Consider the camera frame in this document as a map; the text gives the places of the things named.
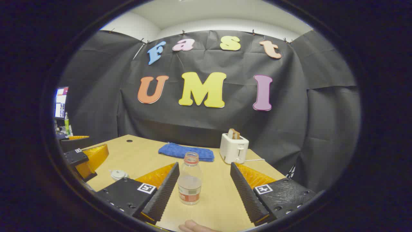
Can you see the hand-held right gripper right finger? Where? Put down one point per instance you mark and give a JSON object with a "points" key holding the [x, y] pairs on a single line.
{"points": [[246, 196]]}

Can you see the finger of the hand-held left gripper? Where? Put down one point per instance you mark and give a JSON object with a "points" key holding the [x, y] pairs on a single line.
{"points": [[72, 144], [77, 158]]}

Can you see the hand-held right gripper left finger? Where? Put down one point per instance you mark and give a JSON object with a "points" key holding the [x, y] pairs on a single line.
{"points": [[161, 196]]}

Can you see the clear plastic water bottle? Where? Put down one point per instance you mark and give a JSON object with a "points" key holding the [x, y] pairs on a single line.
{"points": [[190, 183]]}

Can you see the white porcelain teacup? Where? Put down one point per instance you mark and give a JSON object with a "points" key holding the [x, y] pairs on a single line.
{"points": [[118, 177]]}

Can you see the green bottle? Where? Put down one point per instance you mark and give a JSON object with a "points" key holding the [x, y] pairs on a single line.
{"points": [[67, 124]]}

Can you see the computer monitor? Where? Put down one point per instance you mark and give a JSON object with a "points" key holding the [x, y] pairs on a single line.
{"points": [[60, 103]]}

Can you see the white toaster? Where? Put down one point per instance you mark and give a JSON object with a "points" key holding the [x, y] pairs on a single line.
{"points": [[233, 149]]}

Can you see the blue towel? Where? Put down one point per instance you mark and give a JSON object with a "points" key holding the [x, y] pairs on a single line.
{"points": [[180, 151]]}

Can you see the brown toast slice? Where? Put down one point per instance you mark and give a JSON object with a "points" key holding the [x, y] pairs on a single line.
{"points": [[237, 134]]}

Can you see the light bread slice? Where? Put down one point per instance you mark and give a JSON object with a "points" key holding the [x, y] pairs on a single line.
{"points": [[230, 133]]}

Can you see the black backdrop cloth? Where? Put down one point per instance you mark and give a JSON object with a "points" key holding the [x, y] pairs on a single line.
{"points": [[225, 125]]}

